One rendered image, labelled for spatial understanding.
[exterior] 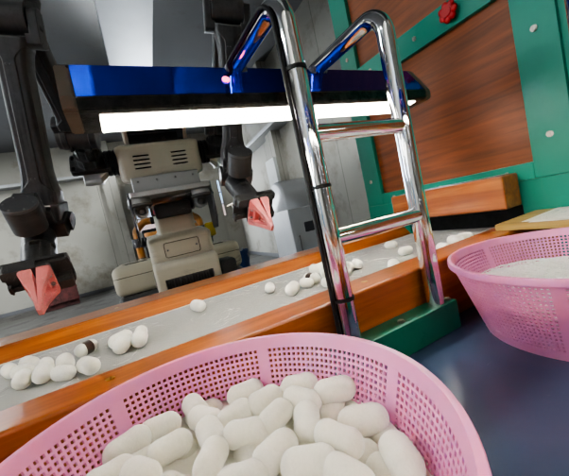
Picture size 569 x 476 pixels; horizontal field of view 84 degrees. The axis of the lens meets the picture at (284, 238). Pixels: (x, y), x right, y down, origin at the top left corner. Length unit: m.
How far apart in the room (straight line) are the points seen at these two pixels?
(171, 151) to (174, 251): 0.35
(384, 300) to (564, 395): 0.19
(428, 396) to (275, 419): 0.10
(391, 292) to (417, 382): 0.24
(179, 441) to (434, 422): 0.17
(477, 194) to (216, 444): 0.71
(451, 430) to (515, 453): 0.13
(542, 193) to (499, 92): 0.23
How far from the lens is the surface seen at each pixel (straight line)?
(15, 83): 0.83
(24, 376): 0.52
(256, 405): 0.28
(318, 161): 0.35
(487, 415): 0.35
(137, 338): 0.50
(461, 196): 0.84
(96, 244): 8.70
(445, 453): 0.21
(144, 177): 1.17
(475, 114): 0.90
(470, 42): 0.92
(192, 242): 1.18
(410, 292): 0.48
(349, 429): 0.23
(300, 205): 4.20
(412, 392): 0.24
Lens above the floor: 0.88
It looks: 4 degrees down
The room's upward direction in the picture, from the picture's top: 12 degrees counter-clockwise
